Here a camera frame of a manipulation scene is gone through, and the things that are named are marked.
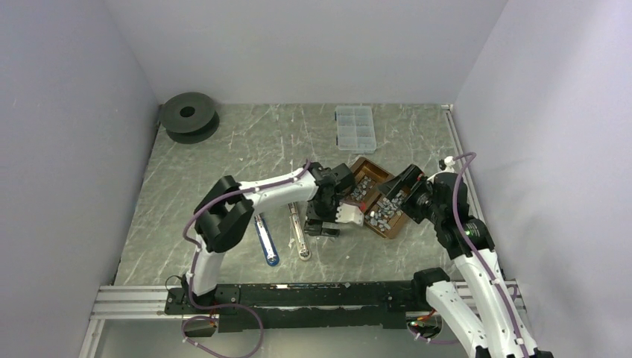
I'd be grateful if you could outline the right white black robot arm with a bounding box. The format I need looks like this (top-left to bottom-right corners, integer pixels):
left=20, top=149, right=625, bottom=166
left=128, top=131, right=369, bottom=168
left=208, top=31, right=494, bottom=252
left=379, top=165, right=553, bottom=357

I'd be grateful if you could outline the blue stapler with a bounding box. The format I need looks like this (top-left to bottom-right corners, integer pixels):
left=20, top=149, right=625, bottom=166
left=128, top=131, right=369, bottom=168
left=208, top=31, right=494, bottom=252
left=253, top=214, right=279, bottom=267

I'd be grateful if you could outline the aluminium frame rail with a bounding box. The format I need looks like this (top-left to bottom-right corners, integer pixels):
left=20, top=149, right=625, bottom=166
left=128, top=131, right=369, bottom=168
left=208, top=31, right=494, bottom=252
left=90, top=280, right=528, bottom=320

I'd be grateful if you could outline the black beige stapler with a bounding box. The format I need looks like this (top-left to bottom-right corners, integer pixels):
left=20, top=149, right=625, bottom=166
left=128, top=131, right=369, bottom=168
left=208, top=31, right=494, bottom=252
left=288, top=202, right=312, bottom=261

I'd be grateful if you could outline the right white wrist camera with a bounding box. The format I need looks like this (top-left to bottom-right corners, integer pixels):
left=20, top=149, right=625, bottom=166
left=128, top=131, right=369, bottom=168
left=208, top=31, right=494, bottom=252
left=438, top=156, right=456, bottom=173

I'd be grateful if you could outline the brown staple tray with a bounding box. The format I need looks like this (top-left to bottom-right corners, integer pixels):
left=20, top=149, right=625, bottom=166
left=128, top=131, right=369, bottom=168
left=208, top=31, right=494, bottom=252
left=344, top=157, right=408, bottom=239

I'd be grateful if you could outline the purple cable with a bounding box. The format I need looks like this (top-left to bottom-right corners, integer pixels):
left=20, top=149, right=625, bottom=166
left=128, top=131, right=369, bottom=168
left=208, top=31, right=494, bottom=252
left=180, top=159, right=313, bottom=358
left=407, top=151, right=531, bottom=358

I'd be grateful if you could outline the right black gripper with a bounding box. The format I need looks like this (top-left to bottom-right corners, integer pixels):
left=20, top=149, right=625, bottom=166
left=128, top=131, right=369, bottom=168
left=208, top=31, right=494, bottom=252
left=376, top=163, right=443, bottom=223

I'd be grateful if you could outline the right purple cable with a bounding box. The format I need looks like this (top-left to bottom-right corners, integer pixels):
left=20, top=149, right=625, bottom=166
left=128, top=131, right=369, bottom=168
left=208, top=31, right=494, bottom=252
left=407, top=151, right=531, bottom=358

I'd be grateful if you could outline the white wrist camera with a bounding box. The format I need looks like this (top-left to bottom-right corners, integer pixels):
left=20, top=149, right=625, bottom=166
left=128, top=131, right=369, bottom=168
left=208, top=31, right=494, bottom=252
left=438, top=156, right=456, bottom=173
left=335, top=203, right=364, bottom=226

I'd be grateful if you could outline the clear plastic organizer box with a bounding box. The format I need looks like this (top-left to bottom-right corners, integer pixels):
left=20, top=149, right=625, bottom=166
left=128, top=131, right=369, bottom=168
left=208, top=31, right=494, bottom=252
left=335, top=105, right=377, bottom=154

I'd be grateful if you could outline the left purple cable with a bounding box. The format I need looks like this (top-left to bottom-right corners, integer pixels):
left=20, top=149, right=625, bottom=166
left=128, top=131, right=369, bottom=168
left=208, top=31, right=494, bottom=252
left=180, top=159, right=313, bottom=358

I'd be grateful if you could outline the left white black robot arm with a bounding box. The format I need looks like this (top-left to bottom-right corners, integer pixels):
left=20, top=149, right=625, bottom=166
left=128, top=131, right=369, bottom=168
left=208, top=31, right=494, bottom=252
left=183, top=160, right=364, bottom=313

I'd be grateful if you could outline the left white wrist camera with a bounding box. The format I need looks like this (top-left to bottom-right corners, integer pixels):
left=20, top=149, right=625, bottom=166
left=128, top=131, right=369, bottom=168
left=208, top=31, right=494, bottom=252
left=335, top=203, right=364, bottom=226

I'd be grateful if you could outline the black filament spool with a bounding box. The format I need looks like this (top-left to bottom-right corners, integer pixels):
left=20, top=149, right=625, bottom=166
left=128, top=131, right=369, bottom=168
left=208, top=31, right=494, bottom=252
left=158, top=92, right=220, bottom=145

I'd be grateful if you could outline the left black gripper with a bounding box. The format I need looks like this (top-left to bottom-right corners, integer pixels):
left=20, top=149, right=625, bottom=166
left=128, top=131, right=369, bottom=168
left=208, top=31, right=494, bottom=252
left=303, top=192, right=346, bottom=236

